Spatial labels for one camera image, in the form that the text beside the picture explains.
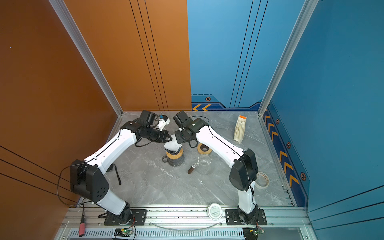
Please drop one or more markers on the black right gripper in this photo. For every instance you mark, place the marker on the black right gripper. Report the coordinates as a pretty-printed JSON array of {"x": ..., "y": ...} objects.
[{"x": 178, "y": 138}]

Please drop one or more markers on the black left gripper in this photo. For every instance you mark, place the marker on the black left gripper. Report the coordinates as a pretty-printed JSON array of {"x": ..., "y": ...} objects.
[{"x": 163, "y": 139}]

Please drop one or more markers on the white paper coffee filter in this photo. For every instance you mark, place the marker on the white paper coffee filter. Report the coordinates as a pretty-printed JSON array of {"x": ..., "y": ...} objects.
[{"x": 172, "y": 147}]

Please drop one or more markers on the bamboo dripper ring stand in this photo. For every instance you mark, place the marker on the bamboo dripper ring stand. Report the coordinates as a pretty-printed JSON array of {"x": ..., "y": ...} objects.
[{"x": 175, "y": 156}]

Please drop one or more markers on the ribbed glass coffee server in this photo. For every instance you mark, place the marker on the ribbed glass coffee server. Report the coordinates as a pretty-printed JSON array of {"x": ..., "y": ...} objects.
[{"x": 173, "y": 162}]

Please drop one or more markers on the orange coffee filter pack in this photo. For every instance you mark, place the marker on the orange coffee filter pack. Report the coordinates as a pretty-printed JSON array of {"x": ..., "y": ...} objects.
[{"x": 240, "y": 129}]

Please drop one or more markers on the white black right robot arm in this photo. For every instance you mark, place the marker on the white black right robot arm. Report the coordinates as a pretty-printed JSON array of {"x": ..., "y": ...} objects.
[{"x": 243, "y": 163}]

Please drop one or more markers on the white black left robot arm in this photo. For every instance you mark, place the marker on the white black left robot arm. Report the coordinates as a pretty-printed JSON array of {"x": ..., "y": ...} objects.
[{"x": 87, "y": 177}]

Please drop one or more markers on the white round lid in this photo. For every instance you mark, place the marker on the white round lid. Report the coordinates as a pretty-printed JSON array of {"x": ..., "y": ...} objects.
[{"x": 215, "y": 211}]

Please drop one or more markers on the roll of clear tape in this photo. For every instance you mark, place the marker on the roll of clear tape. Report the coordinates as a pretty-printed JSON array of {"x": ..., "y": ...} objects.
[{"x": 262, "y": 181}]

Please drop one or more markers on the green circuit board left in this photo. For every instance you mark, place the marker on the green circuit board left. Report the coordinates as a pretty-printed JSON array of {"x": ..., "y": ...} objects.
[{"x": 124, "y": 234}]

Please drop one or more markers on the circuit board right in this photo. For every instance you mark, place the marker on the circuit board right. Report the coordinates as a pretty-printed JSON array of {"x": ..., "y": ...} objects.
[{"x": 252, "y": 233}]

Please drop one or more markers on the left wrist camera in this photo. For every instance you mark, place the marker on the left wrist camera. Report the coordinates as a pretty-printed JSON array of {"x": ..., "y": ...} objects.
[{"x": 153, "y": 120}]

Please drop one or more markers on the clear glass pitcher wooden handle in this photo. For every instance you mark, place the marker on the clear glass pitcher wooden handle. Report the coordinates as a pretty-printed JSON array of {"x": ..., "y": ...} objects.
[{"x": 203, "y": 165}]

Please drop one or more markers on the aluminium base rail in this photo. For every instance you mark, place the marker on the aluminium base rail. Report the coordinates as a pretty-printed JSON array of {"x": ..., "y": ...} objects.
[{"x": 188, "y": 223}]

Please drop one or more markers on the red handled screwdriver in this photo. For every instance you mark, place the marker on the red handled screwdriver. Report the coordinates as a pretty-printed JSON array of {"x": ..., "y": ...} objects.
[{"x": 82, "y": 226}]

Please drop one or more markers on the aluminium left corner post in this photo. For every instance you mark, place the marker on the aluminium left corner post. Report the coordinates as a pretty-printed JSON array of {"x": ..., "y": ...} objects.
[{"x": 76, "y": 36}]

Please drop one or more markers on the aluminium corner post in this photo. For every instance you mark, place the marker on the aluminium corner post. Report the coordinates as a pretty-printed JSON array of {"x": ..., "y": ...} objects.
[
  {"x": 76, "y": 36},
  {"x": 292, "y": 43}
]

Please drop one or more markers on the aluminium right corner post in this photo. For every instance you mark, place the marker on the aluminium right corner post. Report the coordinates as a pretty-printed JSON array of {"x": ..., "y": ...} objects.
[{"x": 292, "y": 43}]

